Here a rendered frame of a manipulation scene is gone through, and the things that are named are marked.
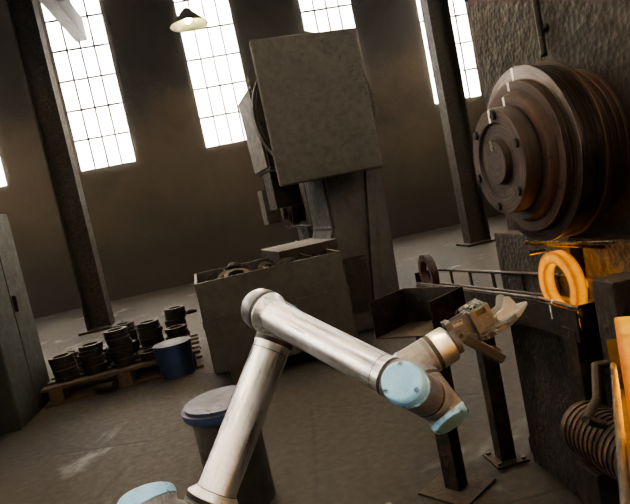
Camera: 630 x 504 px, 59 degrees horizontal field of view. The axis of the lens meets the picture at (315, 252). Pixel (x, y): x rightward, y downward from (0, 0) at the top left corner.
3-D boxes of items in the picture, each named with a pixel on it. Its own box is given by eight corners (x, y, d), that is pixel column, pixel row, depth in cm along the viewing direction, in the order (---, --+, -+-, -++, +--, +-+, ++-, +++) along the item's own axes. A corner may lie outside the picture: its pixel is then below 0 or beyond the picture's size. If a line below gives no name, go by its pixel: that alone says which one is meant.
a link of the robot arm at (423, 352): (406, 403, 134) (386, 373, 141) (450, 377, 135) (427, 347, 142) (398, 385, 127) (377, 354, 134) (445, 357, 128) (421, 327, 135)
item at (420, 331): (437, 465, 219) (402, 288, 212) (498, 480, 200) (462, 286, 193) (406, 491, 205) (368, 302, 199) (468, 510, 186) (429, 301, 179)
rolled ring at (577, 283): (570, 254, 143) (582, 252, 143) (533, 250, 161) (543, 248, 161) (581, 324, 144) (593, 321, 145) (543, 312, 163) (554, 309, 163)
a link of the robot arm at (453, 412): (424, 431, 118) (395, 387, 127) (446, 442, 126) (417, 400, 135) (457, 403, 117) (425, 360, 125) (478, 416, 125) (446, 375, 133)
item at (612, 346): (656, 391, 109) (647, 336, 109) (656, 391, 109) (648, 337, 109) (614, 391, 113) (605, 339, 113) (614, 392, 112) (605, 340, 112)
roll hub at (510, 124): (497, 210, 164) (480, 116, 161) (551, 209, 136) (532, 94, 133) (480, 214, 163) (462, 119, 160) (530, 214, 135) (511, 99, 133)
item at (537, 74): (518, 234, 175) (492, 84, 171) (622, 240, 129) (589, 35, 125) (499, 238, 174) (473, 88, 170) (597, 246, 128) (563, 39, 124)
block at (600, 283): (643, 364, 136) (628, 268, 134) (669, 373, 128) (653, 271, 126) (604, 374, 135) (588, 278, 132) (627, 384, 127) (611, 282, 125)
